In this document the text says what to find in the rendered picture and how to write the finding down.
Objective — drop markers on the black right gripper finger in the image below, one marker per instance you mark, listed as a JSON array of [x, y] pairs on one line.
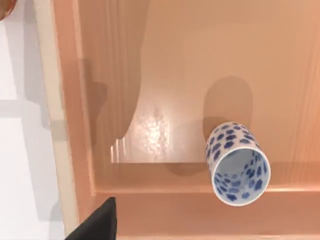
[[102, 222]]

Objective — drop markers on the white cup with blue spots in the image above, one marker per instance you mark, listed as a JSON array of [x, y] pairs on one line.
[[237, 165]]

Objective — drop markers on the shallow salmon-coloured box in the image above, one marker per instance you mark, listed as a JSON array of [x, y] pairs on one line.
[[190, 75]]

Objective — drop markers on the brown round object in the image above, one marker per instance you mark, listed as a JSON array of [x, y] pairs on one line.
[[5, 6]]

